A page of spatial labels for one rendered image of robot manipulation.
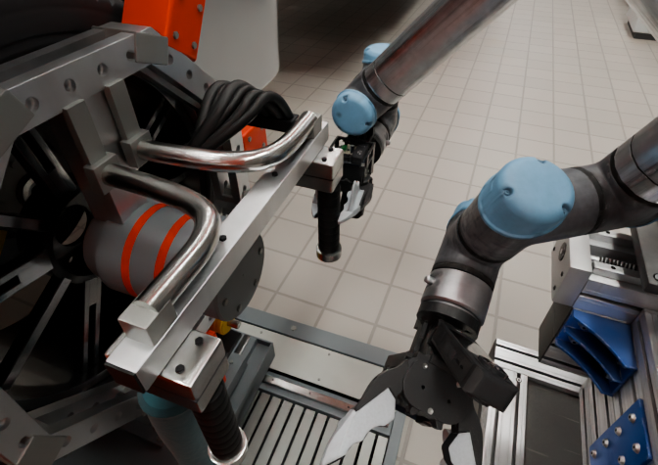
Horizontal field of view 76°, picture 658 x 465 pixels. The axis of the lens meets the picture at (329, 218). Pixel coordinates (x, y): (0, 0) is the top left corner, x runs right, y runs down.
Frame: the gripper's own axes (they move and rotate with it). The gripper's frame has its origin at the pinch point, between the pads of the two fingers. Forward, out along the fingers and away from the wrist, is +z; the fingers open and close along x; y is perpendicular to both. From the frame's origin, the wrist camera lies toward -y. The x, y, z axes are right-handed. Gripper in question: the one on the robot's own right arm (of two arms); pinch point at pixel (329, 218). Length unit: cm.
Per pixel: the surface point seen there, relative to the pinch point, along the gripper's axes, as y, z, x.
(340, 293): -83, -50, -14
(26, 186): 4.1, 13.8, -46.9
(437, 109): -83, -221, -4
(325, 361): -75, -17, -7
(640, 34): -79, -430, 150
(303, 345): -75, -20, -16
